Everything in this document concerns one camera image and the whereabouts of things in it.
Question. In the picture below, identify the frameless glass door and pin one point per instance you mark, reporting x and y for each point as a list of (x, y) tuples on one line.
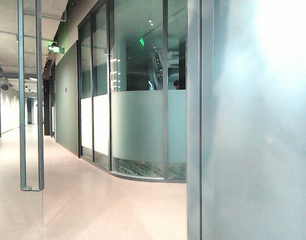
[(8, 150)]

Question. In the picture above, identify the curved frosted glass partition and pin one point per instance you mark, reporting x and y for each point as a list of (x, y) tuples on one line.
[(136, 112)]

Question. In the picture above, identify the dome security camera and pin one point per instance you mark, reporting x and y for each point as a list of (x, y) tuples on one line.
[(4, 85)]

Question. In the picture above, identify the dark metal door frame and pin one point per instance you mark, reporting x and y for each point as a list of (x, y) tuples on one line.
[(195, 120)]

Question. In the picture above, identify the dark-haired person's head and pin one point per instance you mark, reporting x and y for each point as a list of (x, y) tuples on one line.
[(177, 84)]

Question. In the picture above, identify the ceiling conduit pipe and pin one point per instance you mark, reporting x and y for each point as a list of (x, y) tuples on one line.
[(43, 16)]

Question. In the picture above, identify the green exit sign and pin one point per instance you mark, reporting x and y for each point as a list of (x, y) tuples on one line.
[(56, 49)]

